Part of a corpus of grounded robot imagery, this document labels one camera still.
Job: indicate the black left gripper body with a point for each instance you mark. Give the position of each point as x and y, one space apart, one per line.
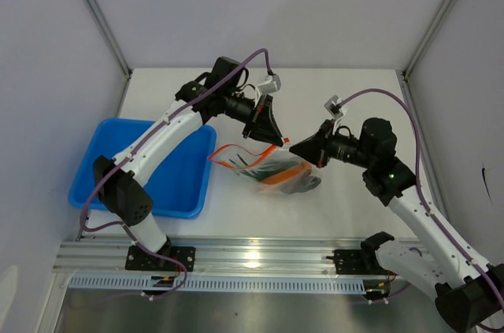
240 109

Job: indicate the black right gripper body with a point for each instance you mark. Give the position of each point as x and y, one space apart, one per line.
346 149

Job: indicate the grey toy fish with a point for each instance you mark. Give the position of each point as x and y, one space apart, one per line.
300 184

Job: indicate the clear zip bag orange zipper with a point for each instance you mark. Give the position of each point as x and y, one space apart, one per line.
271 153

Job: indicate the green toy cucumber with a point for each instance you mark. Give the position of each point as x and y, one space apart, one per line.
268 169

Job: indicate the green toy scallion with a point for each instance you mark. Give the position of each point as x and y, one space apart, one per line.
240 162

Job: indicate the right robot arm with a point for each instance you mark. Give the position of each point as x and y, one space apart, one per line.
465 286

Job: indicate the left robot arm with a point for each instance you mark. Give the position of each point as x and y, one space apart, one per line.
119 181

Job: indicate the blue plastic bin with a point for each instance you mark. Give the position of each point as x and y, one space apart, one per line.
178 186

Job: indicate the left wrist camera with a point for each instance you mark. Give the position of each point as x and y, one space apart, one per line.
269 85

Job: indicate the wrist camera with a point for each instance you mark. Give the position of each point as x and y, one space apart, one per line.
335 107
269 85

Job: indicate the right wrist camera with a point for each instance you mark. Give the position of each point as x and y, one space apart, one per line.
335 107

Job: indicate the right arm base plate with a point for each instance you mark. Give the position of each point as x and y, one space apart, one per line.
353 262

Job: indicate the white slotted cable duct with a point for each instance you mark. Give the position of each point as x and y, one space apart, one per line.
219 283

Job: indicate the aluminium mounting rail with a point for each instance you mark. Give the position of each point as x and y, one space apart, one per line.
253 257

